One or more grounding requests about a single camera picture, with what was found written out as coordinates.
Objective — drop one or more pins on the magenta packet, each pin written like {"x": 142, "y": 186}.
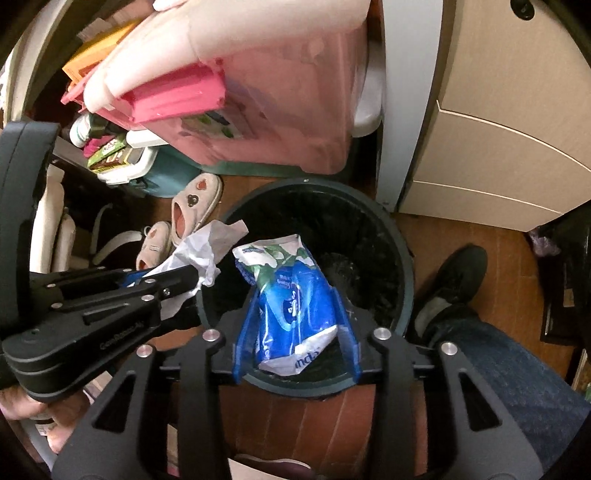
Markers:
{"x": 97, "y": 145}

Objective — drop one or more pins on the black plastic bag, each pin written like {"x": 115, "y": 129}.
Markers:
{"x": 568, "y": 277}

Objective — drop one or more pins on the white flat panel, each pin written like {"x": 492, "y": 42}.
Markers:
{"x": 249, "y": 470}

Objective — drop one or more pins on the white paper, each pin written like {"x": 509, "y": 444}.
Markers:
{"x": 198, "y": 249}

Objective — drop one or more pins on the large pink storage box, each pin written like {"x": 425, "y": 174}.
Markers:
{"x": 286, "y": 92}

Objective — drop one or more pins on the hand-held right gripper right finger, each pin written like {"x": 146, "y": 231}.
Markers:
{"x": 346, "y": 337}

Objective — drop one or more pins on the white bottle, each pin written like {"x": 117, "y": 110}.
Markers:
{"x": 81, "y": 131}

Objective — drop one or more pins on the blue white plastic packet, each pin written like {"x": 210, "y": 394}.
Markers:
{"x": 286, "y": 295}

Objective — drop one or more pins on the small pink storage box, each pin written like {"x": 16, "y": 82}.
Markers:
{"x": 74, "y": 94}

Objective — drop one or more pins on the pink plush slipper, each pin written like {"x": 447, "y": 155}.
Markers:
{"x": 154, "y": 244}
{"x": 196, "y": 203}

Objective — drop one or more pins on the cream padded cushion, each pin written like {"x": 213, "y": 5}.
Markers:
{"x": 46, "y": 221}

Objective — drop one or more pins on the person's right black shoe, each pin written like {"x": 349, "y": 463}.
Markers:
{"x": 457, "y": 272}

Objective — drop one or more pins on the light grey desk panel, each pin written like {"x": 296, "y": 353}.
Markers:
{"x": 406, "y": 92}

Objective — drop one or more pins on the green snack box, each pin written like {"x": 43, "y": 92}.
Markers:
{"x": 111, "y": 154}

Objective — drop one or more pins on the dark round trash bin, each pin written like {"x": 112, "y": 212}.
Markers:
{"x": 397, "y": 240}

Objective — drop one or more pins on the large teal storage box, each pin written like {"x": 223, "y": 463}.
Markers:
{"x": 277, "y": 168}

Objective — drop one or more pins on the person's right leg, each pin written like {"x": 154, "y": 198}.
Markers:
{"x": 508, "y": 369}

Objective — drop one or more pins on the beige cabinet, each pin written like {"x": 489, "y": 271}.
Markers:
{"x": 508, "y": 115}

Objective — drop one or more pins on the small teal cooler box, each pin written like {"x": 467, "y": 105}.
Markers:
{"x": 166, "y": 175}

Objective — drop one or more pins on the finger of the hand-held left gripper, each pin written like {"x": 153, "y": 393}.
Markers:
{"x": 178, "y": 284}
{"x": 83, "y": 279}

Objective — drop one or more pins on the orange box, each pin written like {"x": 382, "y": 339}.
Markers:
{"x": 92, "y": 60}

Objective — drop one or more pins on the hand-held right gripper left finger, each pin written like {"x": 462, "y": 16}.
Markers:
{"x": 244, "y": 344}

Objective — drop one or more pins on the person's left hand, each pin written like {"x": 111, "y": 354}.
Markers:
{"x": 27, "y": 408}

